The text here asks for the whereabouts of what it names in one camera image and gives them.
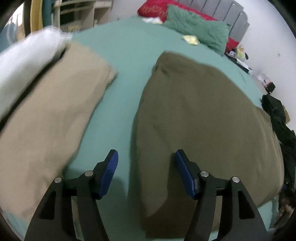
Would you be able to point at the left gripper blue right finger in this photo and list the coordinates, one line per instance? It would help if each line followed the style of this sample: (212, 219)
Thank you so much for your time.
(189, 173)

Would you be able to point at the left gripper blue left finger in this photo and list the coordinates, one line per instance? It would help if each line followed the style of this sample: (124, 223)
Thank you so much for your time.
(104, 172)

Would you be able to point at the olive green large garment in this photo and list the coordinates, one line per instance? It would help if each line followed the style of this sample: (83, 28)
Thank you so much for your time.
(197, 108)

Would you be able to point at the beige folded garment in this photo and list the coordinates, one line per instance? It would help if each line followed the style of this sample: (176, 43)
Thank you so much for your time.
(45, 131)

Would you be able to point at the black garment pile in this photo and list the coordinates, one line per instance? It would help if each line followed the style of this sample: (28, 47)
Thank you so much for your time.
(285, 135)

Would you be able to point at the bedside clutter pile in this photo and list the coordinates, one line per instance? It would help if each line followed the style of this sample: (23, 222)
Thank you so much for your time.
(238, 56)

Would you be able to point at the teal bed sheet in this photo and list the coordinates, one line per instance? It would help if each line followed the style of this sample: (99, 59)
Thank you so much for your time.
(132, 48)

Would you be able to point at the yellow packet on bed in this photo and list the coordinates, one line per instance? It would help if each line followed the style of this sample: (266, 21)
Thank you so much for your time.
(190, 39)

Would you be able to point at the white garment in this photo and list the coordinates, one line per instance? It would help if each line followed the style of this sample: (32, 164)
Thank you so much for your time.
(24, 60)

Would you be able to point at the green pillow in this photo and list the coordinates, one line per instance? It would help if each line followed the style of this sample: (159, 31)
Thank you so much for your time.
(213, 34)

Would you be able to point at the white paper on bed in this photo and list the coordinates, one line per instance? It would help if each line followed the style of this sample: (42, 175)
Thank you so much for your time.
(153, 20)

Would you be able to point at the white shelving desk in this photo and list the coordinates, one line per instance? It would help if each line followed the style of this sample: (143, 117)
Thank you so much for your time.
(76, 16)

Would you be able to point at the grey padded headboard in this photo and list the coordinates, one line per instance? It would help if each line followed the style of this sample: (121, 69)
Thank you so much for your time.
(230, 12)

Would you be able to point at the red pillow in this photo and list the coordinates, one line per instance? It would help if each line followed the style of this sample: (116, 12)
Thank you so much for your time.
(159, 9)

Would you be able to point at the yellow and teal curtain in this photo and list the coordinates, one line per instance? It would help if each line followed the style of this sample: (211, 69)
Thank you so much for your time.
(40, 14)

